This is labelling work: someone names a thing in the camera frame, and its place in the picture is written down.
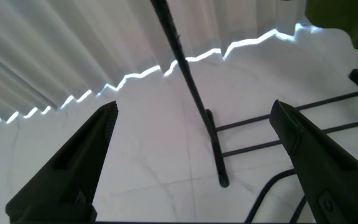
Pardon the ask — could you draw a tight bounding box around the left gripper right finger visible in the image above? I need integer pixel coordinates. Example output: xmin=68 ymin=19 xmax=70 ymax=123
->
xmin=268 ymin=99 xmax=358 ymax=222

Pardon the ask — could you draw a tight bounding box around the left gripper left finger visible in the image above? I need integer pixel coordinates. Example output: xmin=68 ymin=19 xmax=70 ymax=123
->
xmin=5 ymin=100 xmax=119 ymax=222

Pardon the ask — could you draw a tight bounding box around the green printed garment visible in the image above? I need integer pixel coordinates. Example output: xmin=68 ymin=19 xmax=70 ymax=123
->
xmin=305 ymin=0 xmax=358 ymax=53

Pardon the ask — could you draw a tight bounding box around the black clothes rack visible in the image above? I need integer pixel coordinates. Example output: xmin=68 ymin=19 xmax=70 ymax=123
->
xmin=149 ymin=0 xmax=358 ymax=189

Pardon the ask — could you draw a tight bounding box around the black cable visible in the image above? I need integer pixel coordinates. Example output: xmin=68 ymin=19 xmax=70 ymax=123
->
xmin=244 ymin=169 xmax=308 ymax=223

